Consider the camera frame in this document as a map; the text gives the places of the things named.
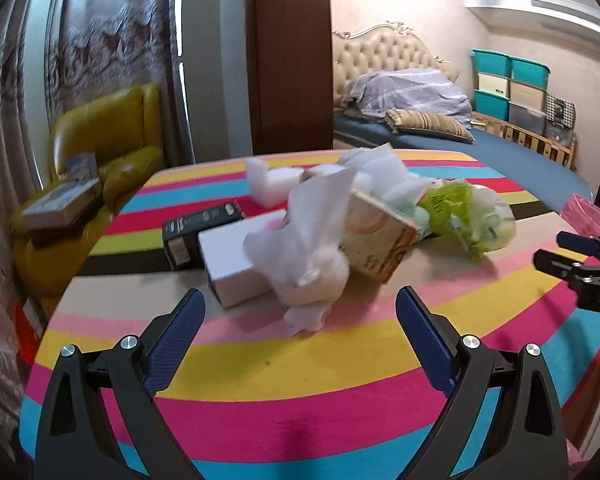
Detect pink trash bag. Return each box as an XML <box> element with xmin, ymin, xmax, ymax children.
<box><xmin>559</xmin><ymin>193</ymin><xmax>600</xmax><ymax>237</ymax></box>

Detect blue bed mattress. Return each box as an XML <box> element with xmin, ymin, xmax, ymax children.
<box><xmin>334</xmin><ymin>116</ymin><xmax>594</xmax><ymax>210</ymax></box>

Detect green plastic bag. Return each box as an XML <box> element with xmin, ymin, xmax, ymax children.
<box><xmin>418</xmin><ymin>180</ymin><xmax>516</xmax><ymax>258</ymax></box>

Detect rainbow striped tablecloth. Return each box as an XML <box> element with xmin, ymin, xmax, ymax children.
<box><xmin>19</xmin><ymin>150</ymin><xmax>600</xmax><ymax>479</ymax></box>

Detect lower teal storage bin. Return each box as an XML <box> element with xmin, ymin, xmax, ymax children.
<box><xmin>474</xmin><ymin>89</ymin><xmax>509</xmax><ymax>122</ymax></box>

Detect teal storage bin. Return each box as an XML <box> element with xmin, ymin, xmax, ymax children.
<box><xmin>509</xmin><ymin>56</ymin><xmax>550</xmax><ymax>90</ymax></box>
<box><xmin>472</xmin><ymin>49</ymin><xmax>512</xmax><ymax>78</ymax></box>
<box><xmin>474</xmin><ymin>89</ymin><xmax>509</xmax><ymax>122</ymax></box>

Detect cardboard carton box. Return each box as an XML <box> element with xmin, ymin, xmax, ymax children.
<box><xmin>339</xmin><ymin>190</ymin><xmax>417</xmax><ymax>284</ymax></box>

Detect teal storage bin right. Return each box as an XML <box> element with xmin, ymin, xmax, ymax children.
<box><xmin>509</xmin><ymin>56</ymin><xmax>550</xmax><ymax>90</ymax></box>

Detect striped tan pillow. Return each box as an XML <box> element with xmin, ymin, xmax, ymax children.
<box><xmin>385</xmin><ymin>108</ymin><xmax>475</xmax><ymax>144</ymax></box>

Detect white flat box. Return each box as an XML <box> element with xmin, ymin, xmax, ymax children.
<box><xmin>198</xmin><ymin>209</ymin><xmax>286</xmax><ymax>309</ymax></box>

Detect black small box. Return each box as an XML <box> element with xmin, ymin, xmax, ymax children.
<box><xmin>161</xmin><ymin>200</ymin><xmax>245</xmax><ymax>270</ymax></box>

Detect teal storage bin left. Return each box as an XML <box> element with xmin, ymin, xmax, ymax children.
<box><xmin>472</xmin><ymin>49</ymin><xmax>512</xmax><ymax>78</ymax></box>

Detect striped lavender duvet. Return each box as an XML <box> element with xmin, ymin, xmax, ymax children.
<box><xmin>342</xmin><ymin>68</ymin><xmax>472</xmax><ymax>128</ymax></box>

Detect books on armchair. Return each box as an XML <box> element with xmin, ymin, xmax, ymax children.
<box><xmin>19</xmin><ymin>152</ymin><xmax>102</xmax><ymax>232</ymax></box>

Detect white crumpled tissue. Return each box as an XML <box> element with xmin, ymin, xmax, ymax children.
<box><xmin>242</xmin><ymin>168</ymin><xmax>356</xmax><ymax>335</ymax></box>

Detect beige tufted headboard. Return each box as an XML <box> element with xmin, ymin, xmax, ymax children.
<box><xmin>332</xmin><ymin>22</ymin><xmax>460</xmax><ymax>110</ymax></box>

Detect white foam piece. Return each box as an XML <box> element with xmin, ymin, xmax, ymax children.
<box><xmin>245</xmin><ymin>157</ymin><xmax>304</xmax><ymax>208</ymax></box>

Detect yellow leather armchair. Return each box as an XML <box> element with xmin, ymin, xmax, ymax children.
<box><xmin>8</xmin><ymin>84</ymin><xmax>166</xmax><ymax>301</ymax></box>

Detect brown wooden door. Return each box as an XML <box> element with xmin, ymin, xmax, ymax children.
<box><xmin>246</xmin><ymin>0</ymin><xmax>334</xmax><ymax>155</ymax></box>

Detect floral curtain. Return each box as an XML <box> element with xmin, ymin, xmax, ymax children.
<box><xmin>0</xmin><ymin>0</ymin><xmax>176</xmax><ymax>454</ymax></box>

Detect wooden crib rail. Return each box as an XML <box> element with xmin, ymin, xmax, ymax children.
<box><xmin>471</xmin><ymin>112</ymin><xmax>577</xmax><ymax>171</ymax></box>

